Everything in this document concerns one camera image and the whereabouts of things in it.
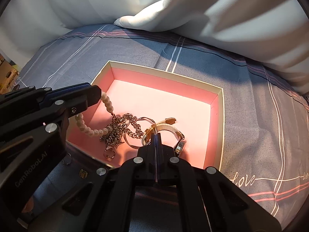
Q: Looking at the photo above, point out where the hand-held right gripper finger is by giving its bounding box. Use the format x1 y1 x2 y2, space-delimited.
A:
157 135 283 232
26 134 158 232

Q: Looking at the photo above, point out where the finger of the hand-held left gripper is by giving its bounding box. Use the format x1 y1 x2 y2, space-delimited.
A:
0 83 93 113
0 85 102 141

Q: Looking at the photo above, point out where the gold strap wristwatch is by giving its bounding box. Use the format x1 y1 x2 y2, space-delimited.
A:
141 117 188 154

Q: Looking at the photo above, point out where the white pearl bracelet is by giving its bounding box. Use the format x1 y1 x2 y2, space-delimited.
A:
74 92 115 139

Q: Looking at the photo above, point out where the thin silver bangle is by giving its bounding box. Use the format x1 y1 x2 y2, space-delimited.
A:
126 115 157 148

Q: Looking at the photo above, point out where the silver chain necklace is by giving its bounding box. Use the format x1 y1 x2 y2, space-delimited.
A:
100 113 145 160

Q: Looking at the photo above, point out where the grey box with pink lining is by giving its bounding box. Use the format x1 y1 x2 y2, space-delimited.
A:
66 61 225 172

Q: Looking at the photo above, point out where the cluttered storage shelf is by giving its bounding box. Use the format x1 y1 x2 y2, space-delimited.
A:
0 53 21 95

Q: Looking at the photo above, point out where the white curtain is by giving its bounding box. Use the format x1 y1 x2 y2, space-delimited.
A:
114 0 309 96
0 0 172 62

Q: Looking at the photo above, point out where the blue plaid bed sheet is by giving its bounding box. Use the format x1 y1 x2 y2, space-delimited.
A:
12 24 309 232

